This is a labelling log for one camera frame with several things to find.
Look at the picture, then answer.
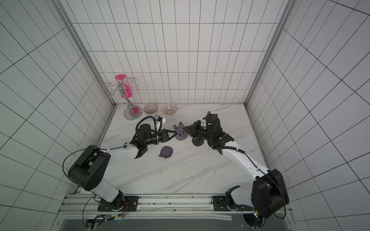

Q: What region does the brown striped glass bowl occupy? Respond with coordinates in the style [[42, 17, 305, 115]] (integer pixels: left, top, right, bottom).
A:
[[143, 103, 158, 115]]

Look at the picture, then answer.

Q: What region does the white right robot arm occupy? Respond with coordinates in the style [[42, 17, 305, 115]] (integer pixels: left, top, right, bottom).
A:
[[184, 112, 289, 218]]

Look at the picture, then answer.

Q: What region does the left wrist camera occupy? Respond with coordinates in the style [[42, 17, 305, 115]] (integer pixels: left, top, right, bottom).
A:
[[154, 116, 166, 128]]

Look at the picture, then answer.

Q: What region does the chrome cup holder stand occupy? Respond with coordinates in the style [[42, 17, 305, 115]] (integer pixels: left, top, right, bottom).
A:
[[104, 74, 142, 121]]

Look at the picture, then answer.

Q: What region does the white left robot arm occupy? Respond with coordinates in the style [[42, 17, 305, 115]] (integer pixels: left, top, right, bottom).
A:
[[64, 116, 177, 211]]

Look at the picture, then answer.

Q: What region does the pink plastic cup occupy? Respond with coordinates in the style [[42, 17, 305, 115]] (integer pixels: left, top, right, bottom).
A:
[[115, 74, 133, 99]]

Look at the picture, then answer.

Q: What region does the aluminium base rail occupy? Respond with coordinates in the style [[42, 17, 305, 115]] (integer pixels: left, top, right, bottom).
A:
[[62, 193, 293, 221]]

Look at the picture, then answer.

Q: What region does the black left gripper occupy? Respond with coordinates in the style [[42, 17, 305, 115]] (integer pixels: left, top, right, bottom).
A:
[[145, 129, 178, 145]]

